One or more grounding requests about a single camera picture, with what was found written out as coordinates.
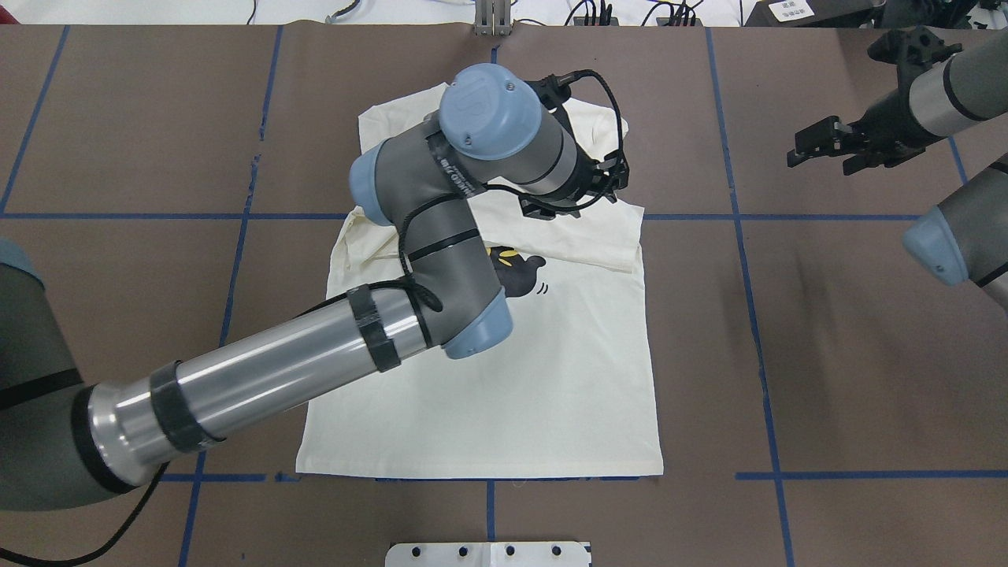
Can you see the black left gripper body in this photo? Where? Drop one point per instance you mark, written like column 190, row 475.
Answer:
column 584, row 170

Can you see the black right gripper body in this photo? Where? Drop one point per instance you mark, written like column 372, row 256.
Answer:
column 887, row 116

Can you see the cream white t-shirt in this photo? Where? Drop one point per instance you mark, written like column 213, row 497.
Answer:
column 569, row 394

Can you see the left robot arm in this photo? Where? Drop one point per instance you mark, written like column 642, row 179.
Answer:
column 68, row 444

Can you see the aluminium frame post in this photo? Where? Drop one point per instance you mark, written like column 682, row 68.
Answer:
column 493, row 18

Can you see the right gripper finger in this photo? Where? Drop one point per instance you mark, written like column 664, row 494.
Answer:
column 827, row 125
column 818, row 146

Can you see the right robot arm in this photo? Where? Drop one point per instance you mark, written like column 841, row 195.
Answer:
column 942, row 89

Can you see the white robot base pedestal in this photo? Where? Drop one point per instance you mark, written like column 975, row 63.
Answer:
column 514, row 553

